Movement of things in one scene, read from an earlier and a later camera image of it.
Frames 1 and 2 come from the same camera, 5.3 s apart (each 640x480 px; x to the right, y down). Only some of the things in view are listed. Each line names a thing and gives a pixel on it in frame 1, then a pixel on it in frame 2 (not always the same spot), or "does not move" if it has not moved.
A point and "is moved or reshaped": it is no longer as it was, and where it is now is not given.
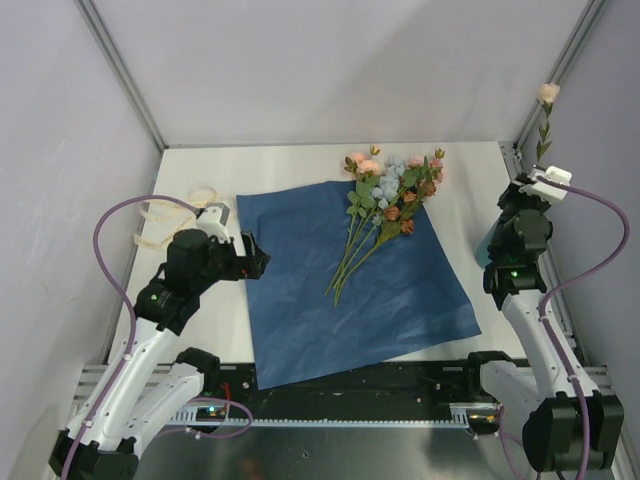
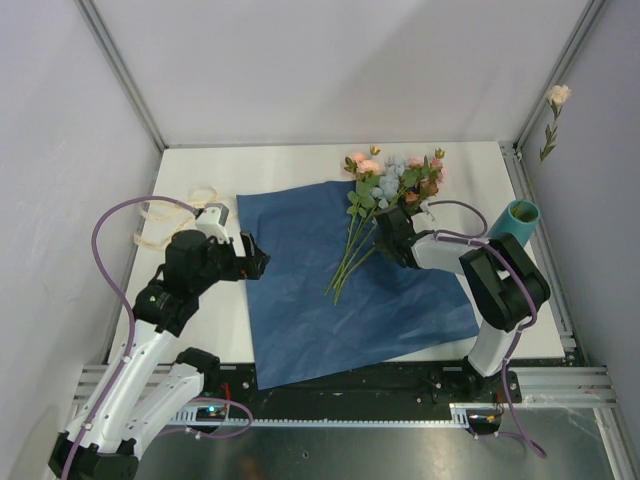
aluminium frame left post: x=121 y=71 does not move
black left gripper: x=250 y=266 does not move
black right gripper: x=513 y=192 → x=380 y=243
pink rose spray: x=364 y=168 does not move
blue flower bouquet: x=404 y=300 does not move
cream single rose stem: x=547 y=94 is moved or reshaped
